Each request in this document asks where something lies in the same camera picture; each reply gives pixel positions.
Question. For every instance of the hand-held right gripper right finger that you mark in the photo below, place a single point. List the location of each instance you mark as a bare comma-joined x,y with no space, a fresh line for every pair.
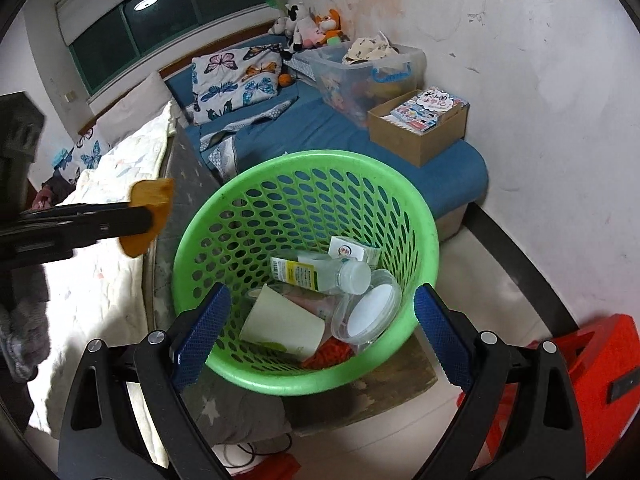
442,337

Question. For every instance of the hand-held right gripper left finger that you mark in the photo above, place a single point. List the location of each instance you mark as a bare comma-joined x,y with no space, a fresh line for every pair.
202,335

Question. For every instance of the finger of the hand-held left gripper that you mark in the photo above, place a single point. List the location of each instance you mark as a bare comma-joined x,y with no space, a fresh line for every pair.
100,225

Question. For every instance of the orange-brown wrapper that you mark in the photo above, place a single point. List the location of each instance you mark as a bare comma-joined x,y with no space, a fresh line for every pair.
157,195

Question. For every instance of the clear round lidded container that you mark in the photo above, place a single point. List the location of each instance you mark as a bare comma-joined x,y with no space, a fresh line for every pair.
372,310

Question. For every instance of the white paper cup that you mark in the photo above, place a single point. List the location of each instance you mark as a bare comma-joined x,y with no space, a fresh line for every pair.
280,320

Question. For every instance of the red mesh net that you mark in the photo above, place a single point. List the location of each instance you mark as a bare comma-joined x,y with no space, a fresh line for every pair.
327,355

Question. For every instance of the clear bottle with green label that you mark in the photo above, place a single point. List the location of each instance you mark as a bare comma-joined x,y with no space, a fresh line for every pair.
305,272

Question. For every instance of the white blue milk carton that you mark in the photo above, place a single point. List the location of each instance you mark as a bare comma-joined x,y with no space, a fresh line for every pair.
350,250

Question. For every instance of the green plastic basket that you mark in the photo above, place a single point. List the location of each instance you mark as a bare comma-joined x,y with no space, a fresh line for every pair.
310,160

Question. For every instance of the pile of dark clothes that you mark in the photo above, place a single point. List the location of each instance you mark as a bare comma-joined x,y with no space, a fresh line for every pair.
55,185

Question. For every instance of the white quilted printed blanket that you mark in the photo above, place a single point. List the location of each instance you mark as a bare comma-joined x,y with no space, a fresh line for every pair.
110,285

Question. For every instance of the butterfly-print pillow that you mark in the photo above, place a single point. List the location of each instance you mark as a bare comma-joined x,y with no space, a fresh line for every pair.
230,80
95,155

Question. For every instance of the grey star-print mattress cover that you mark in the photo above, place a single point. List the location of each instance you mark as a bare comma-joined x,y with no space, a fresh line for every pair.
240,410

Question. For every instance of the grey pillow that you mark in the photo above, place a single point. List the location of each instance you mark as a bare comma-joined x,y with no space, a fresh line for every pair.
135,105

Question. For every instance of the red plastic stool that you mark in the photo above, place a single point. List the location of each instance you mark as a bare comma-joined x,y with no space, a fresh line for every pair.
600,360

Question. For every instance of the grey white patterned cloth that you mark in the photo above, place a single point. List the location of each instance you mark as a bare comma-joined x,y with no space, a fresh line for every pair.
240,130

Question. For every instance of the white roller blind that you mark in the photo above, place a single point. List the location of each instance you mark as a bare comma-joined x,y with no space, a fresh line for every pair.
110,0

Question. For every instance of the dark window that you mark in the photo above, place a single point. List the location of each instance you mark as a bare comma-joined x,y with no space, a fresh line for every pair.
150,25

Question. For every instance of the brown cardboard box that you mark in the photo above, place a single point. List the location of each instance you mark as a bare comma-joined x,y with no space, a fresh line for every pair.
430,145

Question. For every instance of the stack of cartoon books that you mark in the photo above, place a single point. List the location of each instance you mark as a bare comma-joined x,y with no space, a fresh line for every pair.
425,107

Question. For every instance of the small orange ball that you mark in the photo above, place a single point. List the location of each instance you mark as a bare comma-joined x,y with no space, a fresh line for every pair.
284,79

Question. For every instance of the blue sofa bed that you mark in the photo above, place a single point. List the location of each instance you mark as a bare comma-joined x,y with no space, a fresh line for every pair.
325,130

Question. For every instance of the grey plush toy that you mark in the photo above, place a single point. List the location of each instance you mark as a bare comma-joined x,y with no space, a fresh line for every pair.
279,25

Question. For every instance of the clear plastic storage box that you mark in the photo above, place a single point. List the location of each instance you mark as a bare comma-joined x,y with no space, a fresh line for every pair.
340,85

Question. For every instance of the black white cow plush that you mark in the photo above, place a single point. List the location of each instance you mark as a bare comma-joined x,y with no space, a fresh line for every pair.
300,25

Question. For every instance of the pink plush toy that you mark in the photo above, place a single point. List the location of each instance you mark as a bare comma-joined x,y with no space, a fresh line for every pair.
315,37

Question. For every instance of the patterned beige cloth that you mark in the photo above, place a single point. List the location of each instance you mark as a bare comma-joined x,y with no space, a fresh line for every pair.
365,50

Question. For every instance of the orange fox plush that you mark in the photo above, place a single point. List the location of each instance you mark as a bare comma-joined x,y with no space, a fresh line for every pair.
330,22

